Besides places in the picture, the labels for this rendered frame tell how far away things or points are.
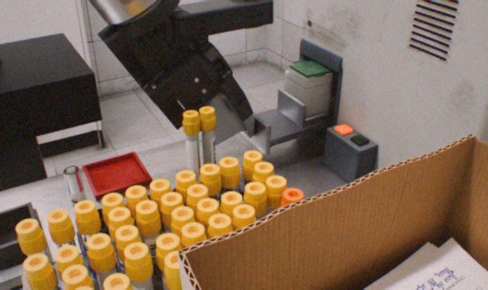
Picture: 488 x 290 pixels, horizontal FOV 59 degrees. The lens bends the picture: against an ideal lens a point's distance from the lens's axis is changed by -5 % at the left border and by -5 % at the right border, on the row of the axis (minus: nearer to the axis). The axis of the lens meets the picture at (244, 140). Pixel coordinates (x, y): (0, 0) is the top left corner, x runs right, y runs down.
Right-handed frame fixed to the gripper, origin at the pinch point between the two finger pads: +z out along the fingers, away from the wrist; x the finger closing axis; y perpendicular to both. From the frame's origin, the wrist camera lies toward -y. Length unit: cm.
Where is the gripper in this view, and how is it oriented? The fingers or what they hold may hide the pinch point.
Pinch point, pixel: (250, 124)
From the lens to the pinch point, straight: 54.3
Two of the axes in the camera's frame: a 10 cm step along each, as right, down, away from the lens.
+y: -7.6, 6.5, -1.0
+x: 4.9, 4.5, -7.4
